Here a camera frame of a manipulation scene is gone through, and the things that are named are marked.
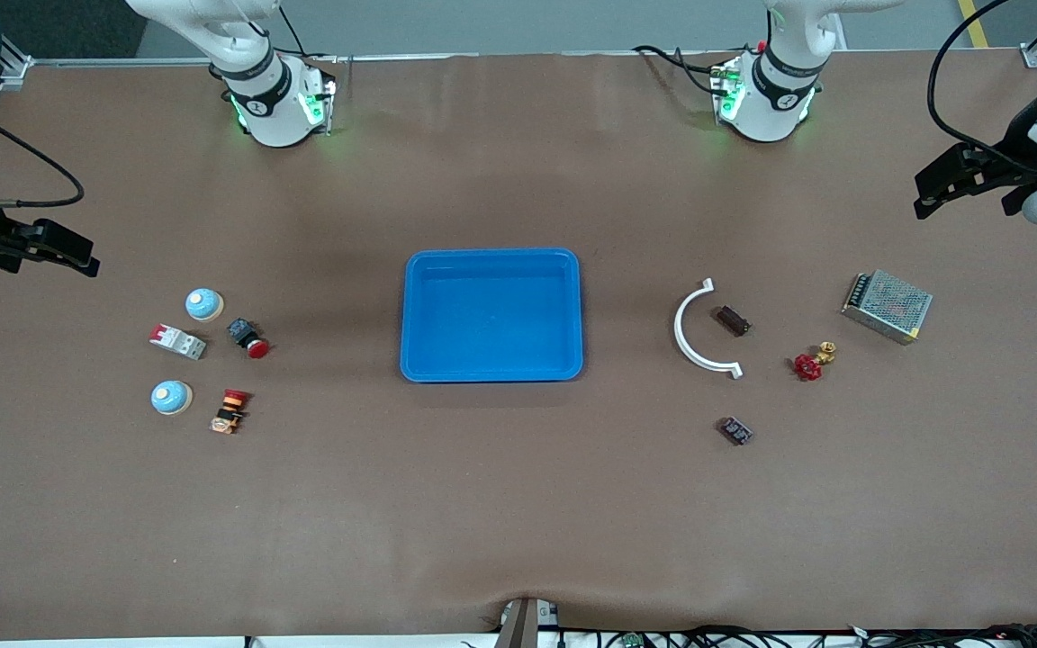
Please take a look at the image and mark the blue round bell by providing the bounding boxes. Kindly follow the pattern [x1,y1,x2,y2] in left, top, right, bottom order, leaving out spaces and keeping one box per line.
[185,288,225,323]
[150,380,193,417]

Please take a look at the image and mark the metal mesh power supply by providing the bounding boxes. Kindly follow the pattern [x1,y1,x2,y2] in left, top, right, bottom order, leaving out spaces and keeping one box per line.
[841,269,934,346]

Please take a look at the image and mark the white red circuit breaker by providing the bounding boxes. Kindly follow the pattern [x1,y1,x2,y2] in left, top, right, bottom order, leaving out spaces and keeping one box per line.
[149,323,208,361]

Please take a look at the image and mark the red mushroom emergency stop button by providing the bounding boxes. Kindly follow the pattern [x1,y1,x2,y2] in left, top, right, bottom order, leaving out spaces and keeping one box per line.
[228,318,271,360]

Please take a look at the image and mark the brass valve with red handwheel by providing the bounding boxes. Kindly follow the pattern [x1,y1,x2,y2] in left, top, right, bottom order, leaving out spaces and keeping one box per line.
[794,341,837,382]

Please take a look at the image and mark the blue plastic tray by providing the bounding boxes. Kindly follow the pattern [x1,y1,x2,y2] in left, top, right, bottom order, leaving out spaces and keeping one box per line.
[400,248,584,383]

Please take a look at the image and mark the grey table edge clamp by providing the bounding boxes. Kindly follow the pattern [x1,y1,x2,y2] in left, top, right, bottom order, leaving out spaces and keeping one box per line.
[493,597,561,648]

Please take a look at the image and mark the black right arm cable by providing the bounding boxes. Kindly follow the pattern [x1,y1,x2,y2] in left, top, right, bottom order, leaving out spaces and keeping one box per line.
[0,112,86,210]

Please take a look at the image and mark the red yellow push button switch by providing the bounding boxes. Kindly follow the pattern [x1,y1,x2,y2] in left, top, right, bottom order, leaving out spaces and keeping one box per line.
[210,389,252,436]

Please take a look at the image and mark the black right base cable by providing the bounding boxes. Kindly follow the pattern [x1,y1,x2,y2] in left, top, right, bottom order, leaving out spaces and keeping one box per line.
[277,4,339,64]

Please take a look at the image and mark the white curved plastic bracket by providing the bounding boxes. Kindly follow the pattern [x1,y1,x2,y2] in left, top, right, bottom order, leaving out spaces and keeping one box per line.
[673,278,744,380]

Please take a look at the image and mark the black left base cables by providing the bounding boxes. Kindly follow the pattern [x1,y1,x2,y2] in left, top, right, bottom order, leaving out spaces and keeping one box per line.
[631,43,726,95]

